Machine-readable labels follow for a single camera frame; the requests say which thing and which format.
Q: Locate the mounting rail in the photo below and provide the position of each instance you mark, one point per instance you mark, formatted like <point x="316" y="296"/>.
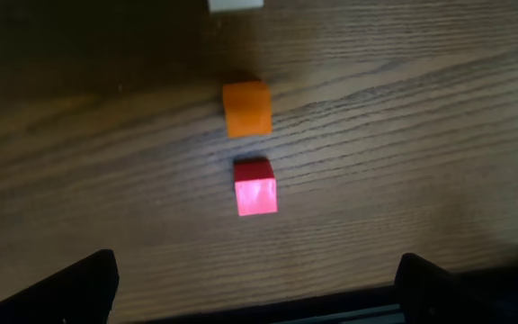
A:
<point x="331" y="311"/>

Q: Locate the white cube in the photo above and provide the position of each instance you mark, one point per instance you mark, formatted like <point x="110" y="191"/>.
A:
<point x="235" y="4"/>

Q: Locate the red cube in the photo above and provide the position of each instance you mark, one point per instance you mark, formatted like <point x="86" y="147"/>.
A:
<point x="255" y="193"/>

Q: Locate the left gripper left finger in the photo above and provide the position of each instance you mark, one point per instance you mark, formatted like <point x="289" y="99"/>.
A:
<point x="74" y="292"/>

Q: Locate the orange cube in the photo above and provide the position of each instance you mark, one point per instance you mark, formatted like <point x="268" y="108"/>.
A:
<point x="247" y="110"/>

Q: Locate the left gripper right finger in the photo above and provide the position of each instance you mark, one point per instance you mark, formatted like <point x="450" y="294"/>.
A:
<point x="425" y="292"/>

